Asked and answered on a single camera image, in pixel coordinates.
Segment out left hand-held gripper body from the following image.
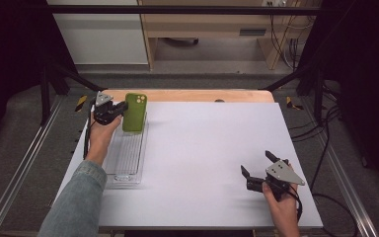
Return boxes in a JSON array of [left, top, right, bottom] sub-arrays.
[[91, 91, 123, 126]]

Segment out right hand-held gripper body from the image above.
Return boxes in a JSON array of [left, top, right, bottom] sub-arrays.
[[246, 159, 306, 202]]

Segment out green phone case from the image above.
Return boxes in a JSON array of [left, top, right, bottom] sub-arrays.
[[121, 93, 148, 134]]

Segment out clear plastic tray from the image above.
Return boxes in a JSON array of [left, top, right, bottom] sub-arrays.
[[103, 111, 150, 190]]

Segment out person's left hand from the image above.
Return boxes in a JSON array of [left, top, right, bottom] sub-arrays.
[[86, 110, 123, 166]]

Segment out person's right hand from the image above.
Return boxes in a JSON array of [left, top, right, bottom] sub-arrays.
[[262, 181, 301, 237]]

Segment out black yellow striped tape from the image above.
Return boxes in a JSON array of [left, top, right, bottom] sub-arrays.
[[74, 95, 89, 114], [284, 96, 305, 112]]

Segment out white table cover sheet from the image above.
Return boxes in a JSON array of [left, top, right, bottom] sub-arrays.
[[52, 101, 325, 230]]

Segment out black metal stand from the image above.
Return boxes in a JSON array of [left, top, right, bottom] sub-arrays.
[[38, 61, 109, 126], [260, 62, 328, 125]]

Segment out wooden table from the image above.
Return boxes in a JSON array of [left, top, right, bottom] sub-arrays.
[[102, 89, 275, 104]]

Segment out white cabinet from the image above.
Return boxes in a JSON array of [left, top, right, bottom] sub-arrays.
[[44, 0, 149, 66]]

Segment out light wooden desk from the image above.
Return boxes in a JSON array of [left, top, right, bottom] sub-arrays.
[[136, 0, 324, 71]]

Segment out white power strip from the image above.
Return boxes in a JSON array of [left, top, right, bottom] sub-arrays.
[[262, 0, 289, 8]]

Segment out right hand-held gripper cable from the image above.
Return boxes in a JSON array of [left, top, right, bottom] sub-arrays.
[[287, 184, 304, 222]]

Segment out black floor cables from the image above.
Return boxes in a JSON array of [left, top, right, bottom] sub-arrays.
[[288, 83, 360, 237]]

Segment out aluminium floor rail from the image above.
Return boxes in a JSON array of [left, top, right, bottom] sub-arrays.
[[0, 95, 66, 237], [299, 96, 379, 237]]

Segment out black horizontal frame bar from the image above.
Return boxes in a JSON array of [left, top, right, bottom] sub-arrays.
[[43, 4, 325, 16]]

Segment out bundle of hanging cables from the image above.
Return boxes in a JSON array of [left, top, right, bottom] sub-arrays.
[[268, 14, 311, 71]]

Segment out grey desk drawer handle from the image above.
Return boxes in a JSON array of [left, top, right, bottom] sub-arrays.
[[239, 28, 267, 37]]

